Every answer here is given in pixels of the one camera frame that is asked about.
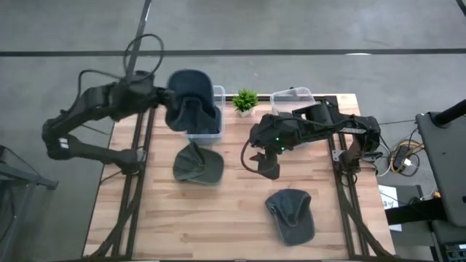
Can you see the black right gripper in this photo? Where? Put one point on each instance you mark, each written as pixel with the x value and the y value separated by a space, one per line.
pixel 276 131

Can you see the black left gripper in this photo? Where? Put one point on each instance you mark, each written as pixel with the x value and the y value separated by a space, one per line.
pixel 164 98

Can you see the black round pole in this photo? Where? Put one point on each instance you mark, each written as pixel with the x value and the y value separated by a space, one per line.
pixel 449 113

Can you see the small green potted plant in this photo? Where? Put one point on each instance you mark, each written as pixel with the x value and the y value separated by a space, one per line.
pixel 245 100

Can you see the white paper sheet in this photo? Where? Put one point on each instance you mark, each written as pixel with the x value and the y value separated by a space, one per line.
pixel 389 207

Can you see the dark grey cap hat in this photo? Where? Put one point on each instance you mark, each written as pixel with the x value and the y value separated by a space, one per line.
pixel 291 203

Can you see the blue cap hat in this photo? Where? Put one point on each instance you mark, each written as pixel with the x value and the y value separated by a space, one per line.
pixel 193 82

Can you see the black flat bar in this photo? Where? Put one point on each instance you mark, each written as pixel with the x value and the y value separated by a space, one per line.
pixel 415 212

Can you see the silver metal frame bracket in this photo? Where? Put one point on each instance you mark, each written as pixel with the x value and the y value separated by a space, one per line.
pixel 338 155

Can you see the grey metal cart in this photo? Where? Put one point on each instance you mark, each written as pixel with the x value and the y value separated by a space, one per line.
pixel 36 180

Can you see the black aluminium table frame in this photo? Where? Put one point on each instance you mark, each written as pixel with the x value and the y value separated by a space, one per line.
pixel 343 203

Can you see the black power adapter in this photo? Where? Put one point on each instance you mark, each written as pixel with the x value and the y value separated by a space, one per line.
pixel 400 156

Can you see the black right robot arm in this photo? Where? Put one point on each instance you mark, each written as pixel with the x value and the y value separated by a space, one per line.
pixel 356 125

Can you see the clear plastic bin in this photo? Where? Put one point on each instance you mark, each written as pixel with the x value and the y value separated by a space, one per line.
pixel 291 98
pixel 204 139

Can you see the green cap hat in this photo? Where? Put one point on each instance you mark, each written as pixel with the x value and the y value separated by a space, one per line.
pixel 204 167

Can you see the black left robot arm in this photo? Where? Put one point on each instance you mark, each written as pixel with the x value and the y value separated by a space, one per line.
pixel 94 102

